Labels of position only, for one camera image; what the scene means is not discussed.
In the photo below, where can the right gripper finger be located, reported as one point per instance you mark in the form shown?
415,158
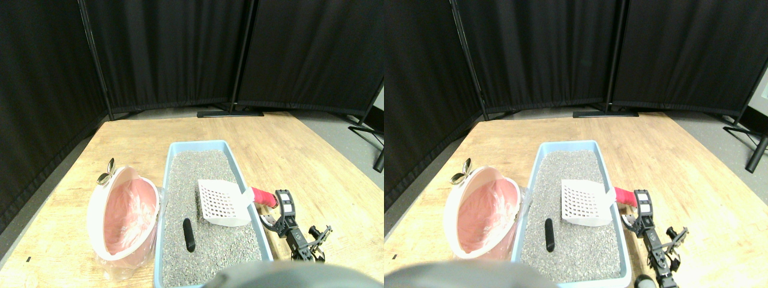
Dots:
634,228
275,228
285,203
644,203

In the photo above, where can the black lump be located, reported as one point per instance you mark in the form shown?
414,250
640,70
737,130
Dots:
189,235
549,235

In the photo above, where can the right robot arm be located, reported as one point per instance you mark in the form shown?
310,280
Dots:
663,264
307,252

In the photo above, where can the blue litter tray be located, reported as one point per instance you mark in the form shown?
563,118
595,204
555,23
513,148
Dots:
570,252
216,252

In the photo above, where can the white bin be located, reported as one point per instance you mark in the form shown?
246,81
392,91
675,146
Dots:
486,216
123,219

